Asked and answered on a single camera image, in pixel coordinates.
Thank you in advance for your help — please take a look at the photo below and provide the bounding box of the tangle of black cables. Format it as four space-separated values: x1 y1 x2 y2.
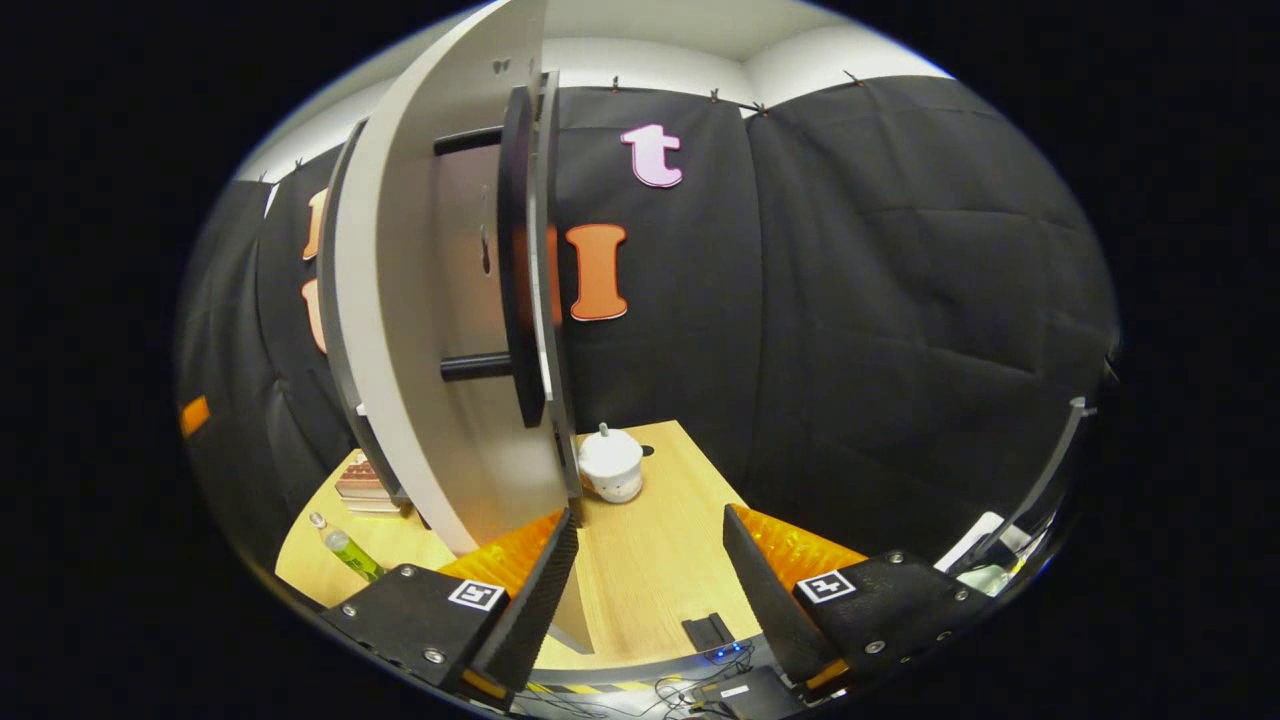
520 672 723 719

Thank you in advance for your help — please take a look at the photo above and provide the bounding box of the clear bottle with green liquid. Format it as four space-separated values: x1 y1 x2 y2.
308 512 386 583

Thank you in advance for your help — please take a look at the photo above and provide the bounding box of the black table cable cover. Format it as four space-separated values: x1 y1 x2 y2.
682 613 736 653

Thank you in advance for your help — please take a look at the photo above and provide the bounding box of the dark grey cabinet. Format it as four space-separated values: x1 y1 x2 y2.
318 70 589 506

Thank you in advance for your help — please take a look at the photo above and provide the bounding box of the black backdrop cloth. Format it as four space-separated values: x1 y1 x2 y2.
178 75 1121 561

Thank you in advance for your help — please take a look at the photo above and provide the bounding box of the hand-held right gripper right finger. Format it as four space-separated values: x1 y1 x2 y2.
722 505 998 703

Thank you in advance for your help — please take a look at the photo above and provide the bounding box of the black cabinet door handle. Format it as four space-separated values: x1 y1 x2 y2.
433 85 548 429

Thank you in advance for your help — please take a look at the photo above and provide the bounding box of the white cabinet door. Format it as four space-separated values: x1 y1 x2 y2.
335 0 586 558

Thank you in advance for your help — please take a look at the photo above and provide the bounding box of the black electronics box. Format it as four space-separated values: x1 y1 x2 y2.
715 668 803 719

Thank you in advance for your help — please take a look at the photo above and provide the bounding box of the black computer monitor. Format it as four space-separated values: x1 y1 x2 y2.
955 395 1099 576

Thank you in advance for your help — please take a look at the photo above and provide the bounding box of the row of black clips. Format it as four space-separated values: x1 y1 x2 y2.
290 68 866 173

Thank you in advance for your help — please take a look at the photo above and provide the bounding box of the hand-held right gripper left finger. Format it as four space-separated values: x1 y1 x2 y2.
320 508 581 708

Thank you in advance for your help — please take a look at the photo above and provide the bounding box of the brown cover book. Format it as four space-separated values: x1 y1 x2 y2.
335 450 406 516

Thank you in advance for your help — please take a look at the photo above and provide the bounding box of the yellow black hazard tape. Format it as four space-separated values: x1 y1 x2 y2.
525 680 656 697

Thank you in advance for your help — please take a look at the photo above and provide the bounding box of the white side desk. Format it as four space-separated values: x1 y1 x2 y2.
945 510 1051 598

